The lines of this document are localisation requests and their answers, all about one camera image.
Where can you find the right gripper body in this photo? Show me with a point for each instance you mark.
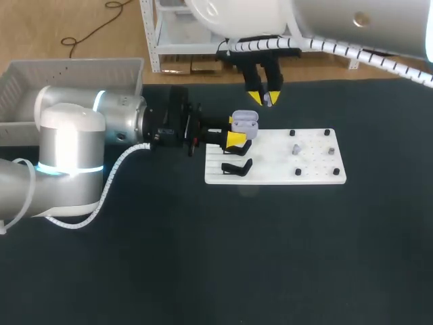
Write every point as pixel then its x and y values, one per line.
pixel 257 55

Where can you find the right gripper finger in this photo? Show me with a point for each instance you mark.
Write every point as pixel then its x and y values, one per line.
pixel 253 81
pixel 274 81

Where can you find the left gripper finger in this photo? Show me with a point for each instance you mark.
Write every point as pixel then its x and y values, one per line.
pixel 214 121
pixel 233 139

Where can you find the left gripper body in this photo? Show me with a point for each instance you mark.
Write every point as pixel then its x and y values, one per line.
pixel 169 128

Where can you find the lilac earbud case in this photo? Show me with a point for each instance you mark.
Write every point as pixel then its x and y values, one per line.
pixel 245 123

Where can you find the lilac earbud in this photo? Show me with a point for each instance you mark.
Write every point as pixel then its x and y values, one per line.
pixel 267 101
pixel 296 149

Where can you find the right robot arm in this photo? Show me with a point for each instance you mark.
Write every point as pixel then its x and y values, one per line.
pixel 338 20

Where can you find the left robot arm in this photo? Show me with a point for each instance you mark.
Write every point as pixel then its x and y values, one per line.
pixel 71 159

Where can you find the white plate with black stands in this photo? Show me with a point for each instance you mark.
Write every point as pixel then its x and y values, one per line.
pixel 270 162

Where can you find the cardboard box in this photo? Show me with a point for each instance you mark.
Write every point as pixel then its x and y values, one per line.
pixel 205 66
pixel 174 66

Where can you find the small grey earbud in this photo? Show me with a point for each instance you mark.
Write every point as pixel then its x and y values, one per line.
pixel 331 151

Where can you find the white metal shelf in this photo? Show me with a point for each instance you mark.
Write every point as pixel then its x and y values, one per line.
pixel 150 34

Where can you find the grey slotted basket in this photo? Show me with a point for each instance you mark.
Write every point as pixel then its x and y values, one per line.
pixel 67 72

